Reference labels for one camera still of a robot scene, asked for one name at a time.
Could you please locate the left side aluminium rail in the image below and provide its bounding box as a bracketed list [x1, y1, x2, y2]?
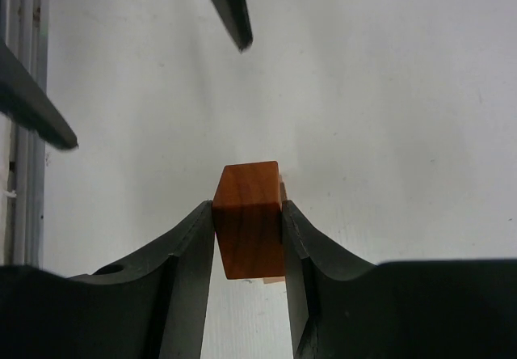
[0, 0, 51, 267]

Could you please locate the tan wood block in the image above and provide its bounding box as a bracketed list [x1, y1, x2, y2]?
[279, 175, 288, 203]

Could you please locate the orange triangular wood block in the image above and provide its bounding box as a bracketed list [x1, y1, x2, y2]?
[212, 161, 285, 280]

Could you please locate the long light wood block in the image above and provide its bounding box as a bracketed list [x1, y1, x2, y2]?
[263, 276, 285, 285]

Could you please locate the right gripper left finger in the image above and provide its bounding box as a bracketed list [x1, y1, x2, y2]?
[1, 201, 214, 358]

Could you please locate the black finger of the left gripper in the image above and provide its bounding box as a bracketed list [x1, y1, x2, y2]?
[211, 0, 253, 52]
[0, 43, 78, 150]

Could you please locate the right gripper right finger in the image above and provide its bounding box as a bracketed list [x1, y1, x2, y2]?
[282, 201, 516, 358]

